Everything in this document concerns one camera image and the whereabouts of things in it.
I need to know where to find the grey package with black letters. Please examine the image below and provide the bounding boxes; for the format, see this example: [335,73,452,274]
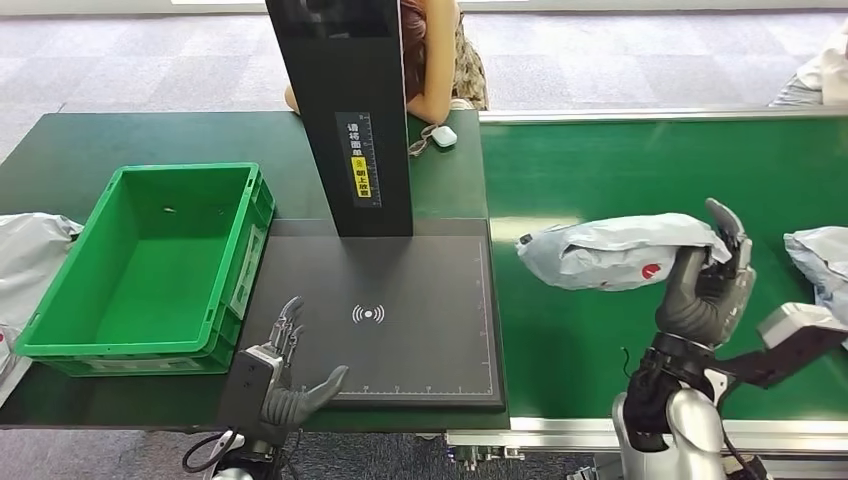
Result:
[515,211,733,293]

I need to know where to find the eyeglasses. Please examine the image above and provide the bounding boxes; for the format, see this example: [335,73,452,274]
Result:
[407,123,440,158]

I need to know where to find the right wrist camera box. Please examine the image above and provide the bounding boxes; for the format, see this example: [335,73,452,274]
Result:
[712,302,848,391]

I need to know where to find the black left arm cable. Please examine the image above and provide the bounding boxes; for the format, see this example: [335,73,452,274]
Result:
[182,429,241,476]

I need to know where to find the person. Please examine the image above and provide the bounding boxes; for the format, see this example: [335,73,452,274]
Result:
[768,19,848,109]
[284,0,490,127]

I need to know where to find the grey conveyor underframe fittings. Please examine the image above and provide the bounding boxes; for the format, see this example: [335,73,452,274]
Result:
[452,445,526,472]

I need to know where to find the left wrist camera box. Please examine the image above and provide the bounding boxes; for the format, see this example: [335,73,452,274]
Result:
[217,344,286,440]

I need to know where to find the aluminium conveyor side rail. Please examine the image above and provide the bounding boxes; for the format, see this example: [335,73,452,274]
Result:
[445,417,848,465]
[478,104,848,126]

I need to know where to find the black scanner column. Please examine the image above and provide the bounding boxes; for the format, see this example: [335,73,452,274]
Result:
[264,0,415,238]

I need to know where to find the grey plastic mailer package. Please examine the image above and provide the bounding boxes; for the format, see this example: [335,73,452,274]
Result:
[0,211,85,409]
[783,226,848,352]

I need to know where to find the black scanner platform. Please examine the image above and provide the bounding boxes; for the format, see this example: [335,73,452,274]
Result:
[228,218,507,413]

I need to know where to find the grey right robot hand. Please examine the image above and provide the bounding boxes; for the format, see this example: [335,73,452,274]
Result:
[655,198,757,350]

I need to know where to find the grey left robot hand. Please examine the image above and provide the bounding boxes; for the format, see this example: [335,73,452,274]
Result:
[260,296,350,429]

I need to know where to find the green conveyor belt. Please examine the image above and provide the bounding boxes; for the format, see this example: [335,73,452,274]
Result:
[480,115,848,422]

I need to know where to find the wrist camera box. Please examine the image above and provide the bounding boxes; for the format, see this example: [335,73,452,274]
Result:
[217,344,286,440]
[712,302,848,391]

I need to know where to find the green plastic crate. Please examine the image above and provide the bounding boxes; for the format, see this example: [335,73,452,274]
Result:
[14,162,276,379]

